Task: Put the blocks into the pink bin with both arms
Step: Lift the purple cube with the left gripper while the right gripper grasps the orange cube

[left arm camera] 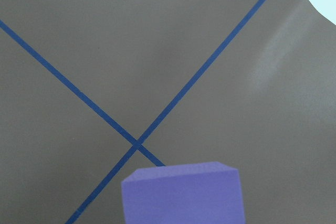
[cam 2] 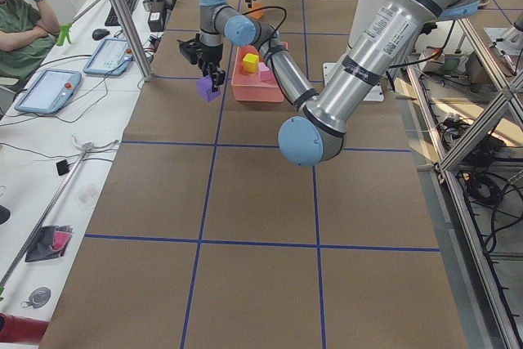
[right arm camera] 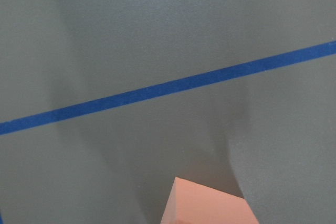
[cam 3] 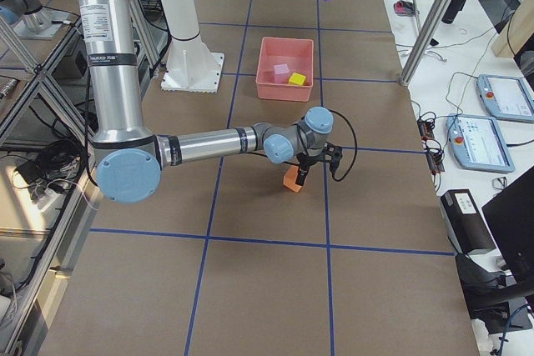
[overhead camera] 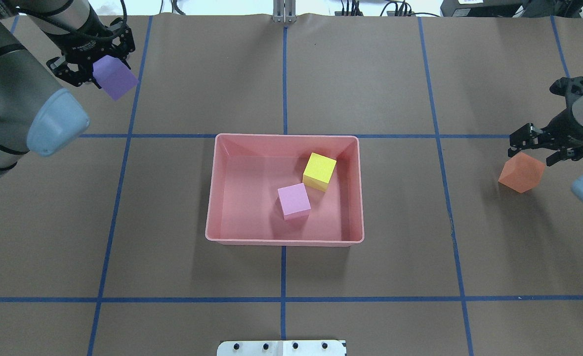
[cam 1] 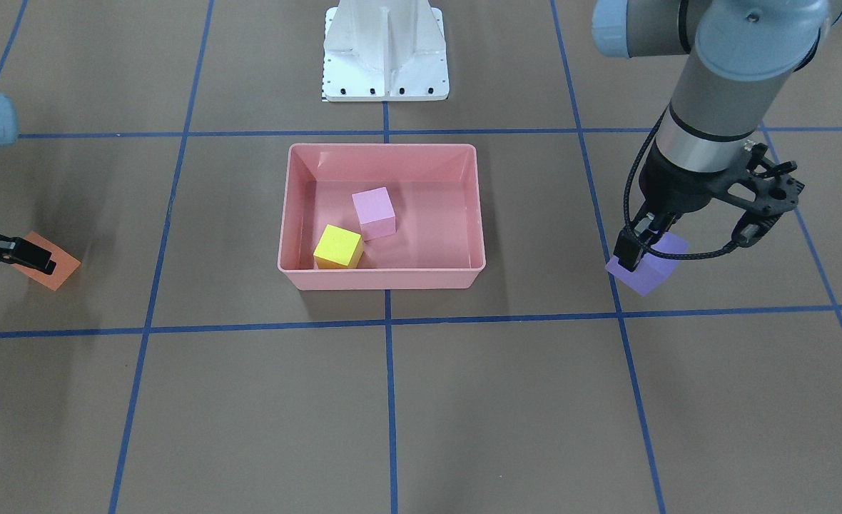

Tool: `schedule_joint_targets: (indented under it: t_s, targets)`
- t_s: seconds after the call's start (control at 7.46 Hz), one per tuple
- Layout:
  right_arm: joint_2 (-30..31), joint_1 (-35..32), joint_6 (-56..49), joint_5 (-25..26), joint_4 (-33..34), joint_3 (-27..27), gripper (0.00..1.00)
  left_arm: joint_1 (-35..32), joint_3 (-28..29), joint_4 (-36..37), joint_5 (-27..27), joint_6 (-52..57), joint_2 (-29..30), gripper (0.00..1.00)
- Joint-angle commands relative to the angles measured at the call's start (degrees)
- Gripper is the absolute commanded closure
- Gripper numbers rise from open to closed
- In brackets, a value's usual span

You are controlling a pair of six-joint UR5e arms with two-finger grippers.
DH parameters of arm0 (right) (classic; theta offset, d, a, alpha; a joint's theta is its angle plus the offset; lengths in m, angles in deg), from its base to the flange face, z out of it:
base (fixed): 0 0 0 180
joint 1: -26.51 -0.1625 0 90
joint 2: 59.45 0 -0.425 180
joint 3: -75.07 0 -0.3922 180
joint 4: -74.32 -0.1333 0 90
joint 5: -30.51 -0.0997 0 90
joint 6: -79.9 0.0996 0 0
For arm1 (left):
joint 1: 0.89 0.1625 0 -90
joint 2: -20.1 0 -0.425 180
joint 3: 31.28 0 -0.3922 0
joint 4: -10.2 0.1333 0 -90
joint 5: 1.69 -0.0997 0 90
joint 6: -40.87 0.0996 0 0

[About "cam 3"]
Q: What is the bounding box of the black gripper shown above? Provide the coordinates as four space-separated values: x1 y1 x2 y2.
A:
295 154 318 185

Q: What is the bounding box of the orange foam cube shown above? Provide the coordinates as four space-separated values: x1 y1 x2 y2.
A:
283 166 302 193

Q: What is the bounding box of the yellow foam cube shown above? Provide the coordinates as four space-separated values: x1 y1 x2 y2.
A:
288 73 306 86

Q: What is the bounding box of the pink foam cube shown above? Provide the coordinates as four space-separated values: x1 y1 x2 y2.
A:
273 63 291 84

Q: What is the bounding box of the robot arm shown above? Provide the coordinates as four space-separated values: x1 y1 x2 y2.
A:
78 0 334 203

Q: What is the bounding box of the pink plastic bin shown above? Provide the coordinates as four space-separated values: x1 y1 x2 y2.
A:
255 37 314 102

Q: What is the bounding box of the pink and grey pouch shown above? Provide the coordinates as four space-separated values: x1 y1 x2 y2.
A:
393 0 418 17

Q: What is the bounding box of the black water bottle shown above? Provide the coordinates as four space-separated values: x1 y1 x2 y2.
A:
441 0 466 24

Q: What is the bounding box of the black box device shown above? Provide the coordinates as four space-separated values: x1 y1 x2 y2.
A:
440 189 496 256

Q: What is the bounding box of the near teach pendant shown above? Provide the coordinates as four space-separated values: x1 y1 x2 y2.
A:
446 113 516 173

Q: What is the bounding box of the teach pendant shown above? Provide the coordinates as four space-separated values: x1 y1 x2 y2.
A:
446 113 516 173
476 74 533 123

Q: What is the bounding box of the black monitor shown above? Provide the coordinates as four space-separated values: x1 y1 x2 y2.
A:
482 168 533 281

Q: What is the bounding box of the far teach pendant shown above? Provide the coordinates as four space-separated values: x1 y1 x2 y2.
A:
476 74 533 123

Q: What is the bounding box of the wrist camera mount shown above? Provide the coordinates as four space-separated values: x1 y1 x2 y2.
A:
319 143 343 176

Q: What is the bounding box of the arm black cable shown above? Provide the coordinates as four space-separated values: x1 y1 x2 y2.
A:
300 108 358 182

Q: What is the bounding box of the aluminium frame post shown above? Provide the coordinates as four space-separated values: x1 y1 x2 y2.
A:
399 0 451 87

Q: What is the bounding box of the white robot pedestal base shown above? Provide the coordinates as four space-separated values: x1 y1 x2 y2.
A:
161 0 224 93

